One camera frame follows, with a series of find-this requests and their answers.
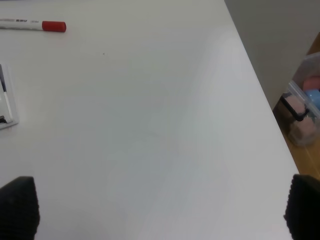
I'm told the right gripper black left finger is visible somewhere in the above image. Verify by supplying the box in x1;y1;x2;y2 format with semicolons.
0;176;40;240

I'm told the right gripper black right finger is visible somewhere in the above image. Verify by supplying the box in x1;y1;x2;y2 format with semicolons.
284;174;320;240

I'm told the white stapler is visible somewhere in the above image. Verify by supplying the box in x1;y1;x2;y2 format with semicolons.
0;63;19;130

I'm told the clear plastic storage box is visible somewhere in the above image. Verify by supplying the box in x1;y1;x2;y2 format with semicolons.
279;52;320;147

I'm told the white marker with red cap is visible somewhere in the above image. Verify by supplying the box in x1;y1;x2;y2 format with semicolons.
0;18;67;33

